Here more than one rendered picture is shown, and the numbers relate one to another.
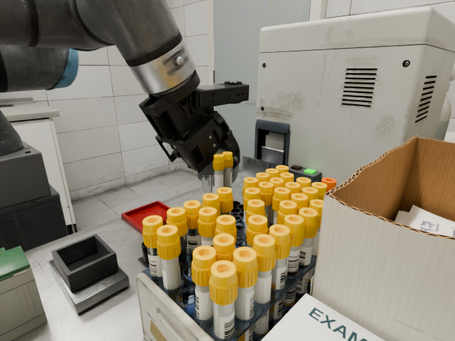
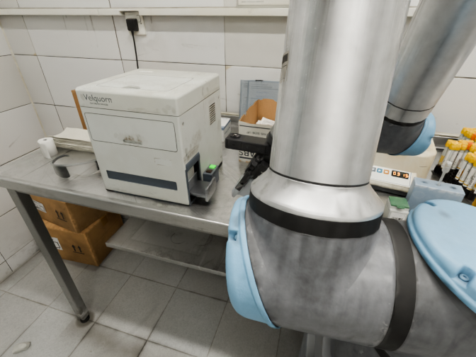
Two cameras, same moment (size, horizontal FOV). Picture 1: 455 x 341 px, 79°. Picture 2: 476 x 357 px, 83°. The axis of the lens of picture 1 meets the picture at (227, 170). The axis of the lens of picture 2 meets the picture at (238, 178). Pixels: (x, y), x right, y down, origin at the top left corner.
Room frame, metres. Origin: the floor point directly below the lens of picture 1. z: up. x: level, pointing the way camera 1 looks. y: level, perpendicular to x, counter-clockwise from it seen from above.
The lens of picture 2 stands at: (0.73, 0.52, 1.33)
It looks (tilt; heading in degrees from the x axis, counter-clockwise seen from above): 32 degrees down; 242
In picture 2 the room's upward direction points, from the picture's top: straight up
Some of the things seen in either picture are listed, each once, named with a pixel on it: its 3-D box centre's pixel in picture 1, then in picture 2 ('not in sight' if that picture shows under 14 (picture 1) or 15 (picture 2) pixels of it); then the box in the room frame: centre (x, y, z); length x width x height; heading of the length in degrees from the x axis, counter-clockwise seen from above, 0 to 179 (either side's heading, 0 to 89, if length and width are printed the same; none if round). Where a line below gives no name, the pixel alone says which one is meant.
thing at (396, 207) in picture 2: not in sight; (394, 212); (0.15, 0.25, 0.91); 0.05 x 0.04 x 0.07; 45
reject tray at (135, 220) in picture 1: (151, 215); not in sight; (0.39, 0.12, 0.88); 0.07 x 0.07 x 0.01; 45
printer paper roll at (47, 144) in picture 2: not in sight; (48, 147); (0.93, -0.61, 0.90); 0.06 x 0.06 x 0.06; 45
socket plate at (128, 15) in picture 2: not in sight; (135, 23); (0.49, -0.87, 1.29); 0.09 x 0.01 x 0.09; 135
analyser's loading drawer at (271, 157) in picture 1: (284, 155); (178, 181); (0.58, -0.13, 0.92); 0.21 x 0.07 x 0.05; 135
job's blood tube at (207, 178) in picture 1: (208, 212); not in sight; (0.31, 0.02, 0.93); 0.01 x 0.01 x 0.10
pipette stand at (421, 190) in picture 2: not in sight; (430, 201); (0.05, 0.27, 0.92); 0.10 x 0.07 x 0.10; 127
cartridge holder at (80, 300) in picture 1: (86, 265); not in sight; (0.25, 0.16, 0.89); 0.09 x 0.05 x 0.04; 46
